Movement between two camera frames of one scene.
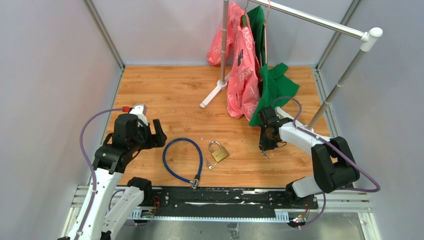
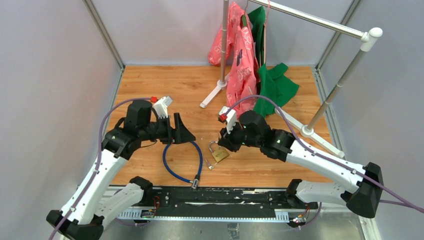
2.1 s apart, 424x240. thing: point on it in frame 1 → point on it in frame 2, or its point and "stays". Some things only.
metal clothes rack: [368, 37] stays
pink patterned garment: [245, 72] stays
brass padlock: [220, 154] stays
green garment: [275, 87] stays
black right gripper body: [266, 142] → [237, 138]
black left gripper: [157, 140] → [182, 134]
